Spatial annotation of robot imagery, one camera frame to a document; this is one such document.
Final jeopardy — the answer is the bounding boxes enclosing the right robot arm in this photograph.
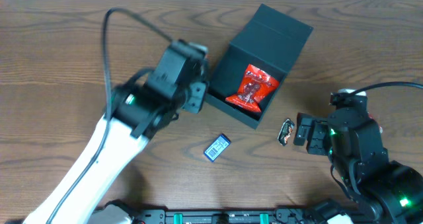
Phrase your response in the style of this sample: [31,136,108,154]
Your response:
[293,96,422,223]

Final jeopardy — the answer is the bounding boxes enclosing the red snack bag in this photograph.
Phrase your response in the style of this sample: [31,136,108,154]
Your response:
[225,64,280,112]

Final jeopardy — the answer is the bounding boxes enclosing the small blue carton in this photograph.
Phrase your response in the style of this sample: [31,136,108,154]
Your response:
[204,133,231,162]

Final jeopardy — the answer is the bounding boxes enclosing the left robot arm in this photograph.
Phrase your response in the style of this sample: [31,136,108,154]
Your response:
[24,40,208,223]

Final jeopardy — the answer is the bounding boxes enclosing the black mounting rail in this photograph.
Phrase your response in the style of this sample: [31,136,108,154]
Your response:
[132,207,364,224]

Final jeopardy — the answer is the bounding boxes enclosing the dark green box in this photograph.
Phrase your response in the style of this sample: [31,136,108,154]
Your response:
[206,5,313,129]

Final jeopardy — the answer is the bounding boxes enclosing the black candy wrapper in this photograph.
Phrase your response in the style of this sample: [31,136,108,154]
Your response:
[278,118,295,146]

